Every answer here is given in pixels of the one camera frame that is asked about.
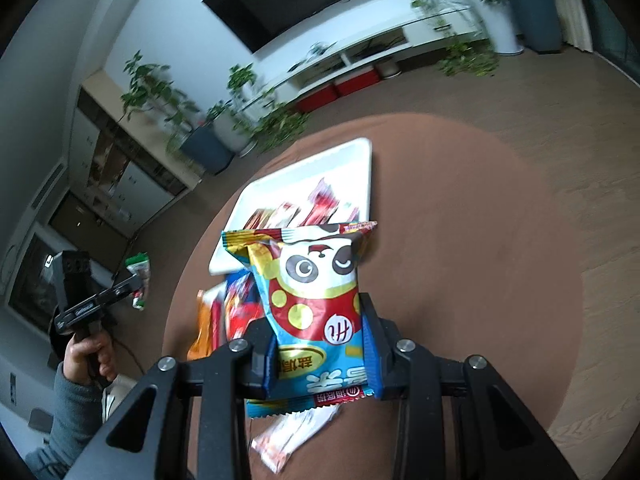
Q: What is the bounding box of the orange snack bar packet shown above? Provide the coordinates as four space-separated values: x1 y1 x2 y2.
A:
186 282 226 361

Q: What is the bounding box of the green white snack packet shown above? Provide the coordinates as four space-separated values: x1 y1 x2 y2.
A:
125 252 151 311

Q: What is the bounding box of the white red snack bag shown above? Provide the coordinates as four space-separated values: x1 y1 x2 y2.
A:
252 405 340 474

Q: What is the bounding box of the panda blue snack bag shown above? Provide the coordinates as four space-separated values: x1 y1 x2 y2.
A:
222 221 376 418

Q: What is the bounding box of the blue red snack packet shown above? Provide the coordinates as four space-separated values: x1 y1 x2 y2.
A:
224 270 265 340

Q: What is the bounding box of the grey sleeved left forearm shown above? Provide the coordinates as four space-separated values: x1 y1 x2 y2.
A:
25 364 103 479

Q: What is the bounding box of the person's left hand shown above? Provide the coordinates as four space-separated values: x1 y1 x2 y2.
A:
63 330 118 386

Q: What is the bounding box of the wooden cabinet with glass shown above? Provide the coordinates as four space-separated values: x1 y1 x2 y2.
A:
67 70 204 238

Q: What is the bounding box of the white plastic tray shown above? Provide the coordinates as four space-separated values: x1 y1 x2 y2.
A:
207 136 374 276

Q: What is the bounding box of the plant in blue pot left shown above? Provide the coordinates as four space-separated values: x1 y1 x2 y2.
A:
120 50 234 176

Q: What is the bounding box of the plant in blue pot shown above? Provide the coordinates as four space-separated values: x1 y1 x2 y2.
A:
120 50 234 176
509 0 562 53

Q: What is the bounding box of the plant in white pot left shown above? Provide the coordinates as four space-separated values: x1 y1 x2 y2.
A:
206 63 308 153

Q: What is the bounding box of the plant in white pot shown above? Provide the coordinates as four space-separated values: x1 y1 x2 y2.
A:
411 0 524 76
206 63 308 153

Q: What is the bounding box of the red storage box left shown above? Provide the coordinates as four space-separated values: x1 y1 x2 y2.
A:
295 82 340 114

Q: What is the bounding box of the red storage box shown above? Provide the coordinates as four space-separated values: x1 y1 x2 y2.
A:
295 82 340 114
333 66 381 96

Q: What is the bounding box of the red storage box right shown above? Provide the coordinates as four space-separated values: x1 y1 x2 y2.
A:
333 66 381 96

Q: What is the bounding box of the white TV console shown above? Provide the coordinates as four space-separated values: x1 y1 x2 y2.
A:
265 4 487 103

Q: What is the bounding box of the plant in white pot right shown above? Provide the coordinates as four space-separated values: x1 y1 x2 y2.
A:
411 0 524 76

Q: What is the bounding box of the plant in blue pot right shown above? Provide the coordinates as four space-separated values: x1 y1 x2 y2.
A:
509 0 562 53

